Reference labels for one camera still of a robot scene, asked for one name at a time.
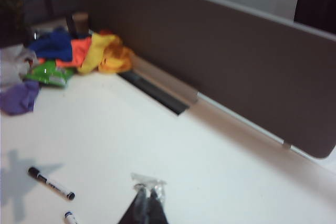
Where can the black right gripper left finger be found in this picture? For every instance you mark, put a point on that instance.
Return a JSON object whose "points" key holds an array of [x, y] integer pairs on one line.
{"points": [[139, 208]]}

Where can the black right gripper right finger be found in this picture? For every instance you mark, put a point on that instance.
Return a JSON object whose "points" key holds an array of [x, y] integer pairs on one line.
{"points": [[157, 208]]}

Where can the blue whiteboard marker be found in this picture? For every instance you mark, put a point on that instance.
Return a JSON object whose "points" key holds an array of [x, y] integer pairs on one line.
{"points": [[72, 218]]}

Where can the black whiteboard marker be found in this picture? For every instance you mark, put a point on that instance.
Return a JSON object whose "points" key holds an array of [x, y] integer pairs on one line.
{"points": [[50, 183]]}

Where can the golden yellow cloth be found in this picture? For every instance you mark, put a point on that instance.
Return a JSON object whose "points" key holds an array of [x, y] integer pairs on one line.
{"points": [[118, 58]]}

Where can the long brown desk divider panel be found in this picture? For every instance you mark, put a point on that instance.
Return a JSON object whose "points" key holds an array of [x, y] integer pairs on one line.
{"points": [[210, 64]]}

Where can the lemon yellow cloth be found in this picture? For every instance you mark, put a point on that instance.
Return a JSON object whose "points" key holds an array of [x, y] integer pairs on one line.
{"points": [[93, 53]]}

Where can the green plastic packet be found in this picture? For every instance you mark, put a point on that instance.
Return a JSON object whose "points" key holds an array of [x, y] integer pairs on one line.
{"points": [[50, 73]]}

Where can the purple cloth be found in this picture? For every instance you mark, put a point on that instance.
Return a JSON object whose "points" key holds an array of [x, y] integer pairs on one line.
{"points": [[18, 98]]}

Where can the orange cloth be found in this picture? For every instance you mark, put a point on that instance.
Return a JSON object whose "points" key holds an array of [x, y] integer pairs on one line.
{"points": [[77, 53]]}

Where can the blue cloth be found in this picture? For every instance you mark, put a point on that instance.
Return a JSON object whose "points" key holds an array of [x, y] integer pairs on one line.
{"points": [[55, 45]]}

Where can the white plastic bag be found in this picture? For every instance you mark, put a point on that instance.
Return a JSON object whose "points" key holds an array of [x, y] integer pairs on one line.
{"points": [[13, 64]]}

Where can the brown cylindrical cup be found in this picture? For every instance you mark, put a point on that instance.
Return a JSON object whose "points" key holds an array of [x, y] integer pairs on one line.
{"points": [[81, 22]]}

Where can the dark leafy plant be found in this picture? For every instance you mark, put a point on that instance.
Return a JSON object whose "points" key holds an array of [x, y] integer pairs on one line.
{"points": [[11, 16]]}

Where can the dark bulky chair back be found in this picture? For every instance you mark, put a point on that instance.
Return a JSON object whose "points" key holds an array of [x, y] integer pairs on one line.
{"points": [[317, 1]]}

